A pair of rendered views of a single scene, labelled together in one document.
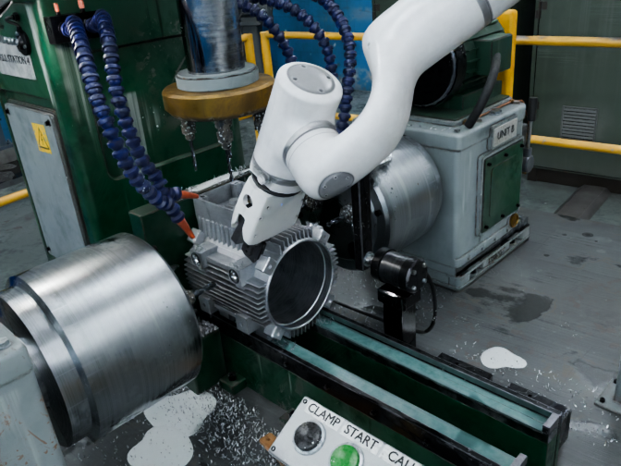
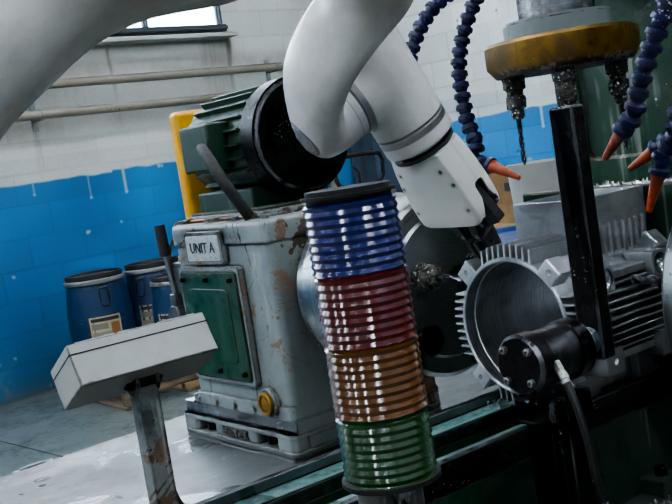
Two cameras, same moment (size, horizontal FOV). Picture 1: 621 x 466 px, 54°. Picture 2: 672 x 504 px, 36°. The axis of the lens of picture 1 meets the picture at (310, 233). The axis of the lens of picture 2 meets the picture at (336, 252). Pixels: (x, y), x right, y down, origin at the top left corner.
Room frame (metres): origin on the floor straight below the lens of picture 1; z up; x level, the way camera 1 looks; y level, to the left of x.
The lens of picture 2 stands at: (0.83, -1.13, 1.24)
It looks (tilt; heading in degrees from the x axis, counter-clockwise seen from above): 6 degrees down; 97
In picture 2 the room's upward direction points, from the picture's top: 9 degrees counter-clockwise
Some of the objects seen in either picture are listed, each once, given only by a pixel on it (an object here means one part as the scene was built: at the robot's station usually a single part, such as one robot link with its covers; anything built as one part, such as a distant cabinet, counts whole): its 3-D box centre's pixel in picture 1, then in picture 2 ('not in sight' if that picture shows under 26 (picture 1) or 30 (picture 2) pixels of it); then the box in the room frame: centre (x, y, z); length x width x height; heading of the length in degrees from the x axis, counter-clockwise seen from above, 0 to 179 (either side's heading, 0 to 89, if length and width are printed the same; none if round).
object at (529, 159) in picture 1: (515, 138); not in sight; (1.38, -0.51, 1.07); 0.08 x 0.07 x 0.20; 44
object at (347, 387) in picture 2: not in sight; (376, 375); (0.76, -0.49, 1.10); 0.06 x 0.06 x 0.04
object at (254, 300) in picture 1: (261, 268); (570, 308); (0.94, 0.09, 1.01); 0.20 x 0.19 x 0.19; 44
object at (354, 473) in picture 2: not in sight; (386, 443); (0.76, -0.49, 1.05); 0.06 x 0.06 x 0.04
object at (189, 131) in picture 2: not in sight; (247, 217); (0.48, 0.53, 1.16); 0.33 x 0.26 x 0.42; 134
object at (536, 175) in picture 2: not in sight; (539, 197); (1.09, 2.29, 0.99); 0.24 x 0.22 x 0.24; 139
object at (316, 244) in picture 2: not in sight; (354, 235); (0.76, -0.49, 1.19); 0.06 x 0.06 x 0.04
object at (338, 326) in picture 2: not in sight; (365, 305); (0.76, -0.49, 1.14); 0.06 x 0.06 x 0.04
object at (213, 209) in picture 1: (239, 214); (581, 224); (0.97, 0.12, 1.11); 0.12 x 0.11 x 0.07; 44
